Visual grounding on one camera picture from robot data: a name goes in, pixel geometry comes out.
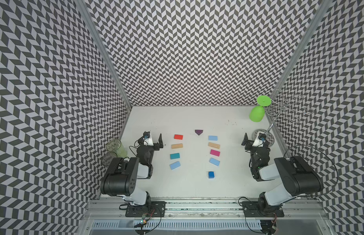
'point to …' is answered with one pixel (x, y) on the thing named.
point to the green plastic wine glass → (257, 113)
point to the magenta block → (215, 152)
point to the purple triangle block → (198, 131)
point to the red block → (178, 136)
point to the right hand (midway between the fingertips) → (253, 136)
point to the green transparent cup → (115, 146)
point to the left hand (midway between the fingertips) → (153, 134)
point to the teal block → (174, 155)
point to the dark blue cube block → (211, 175)
